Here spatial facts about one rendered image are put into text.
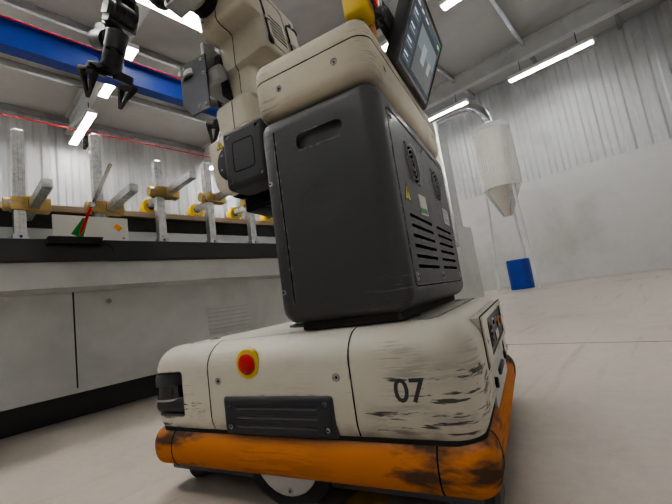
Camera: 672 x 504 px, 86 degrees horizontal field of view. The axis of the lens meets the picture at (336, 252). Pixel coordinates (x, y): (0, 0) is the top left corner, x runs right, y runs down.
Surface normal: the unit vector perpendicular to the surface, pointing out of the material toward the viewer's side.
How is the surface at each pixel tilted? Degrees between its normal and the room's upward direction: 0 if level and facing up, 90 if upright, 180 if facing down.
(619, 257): 90
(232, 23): 172
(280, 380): 90
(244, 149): 90
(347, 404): 90
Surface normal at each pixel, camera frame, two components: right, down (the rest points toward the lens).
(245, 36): -0.47, -0.05
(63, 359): 0.72, -0.19
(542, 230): -0.67, 0.00
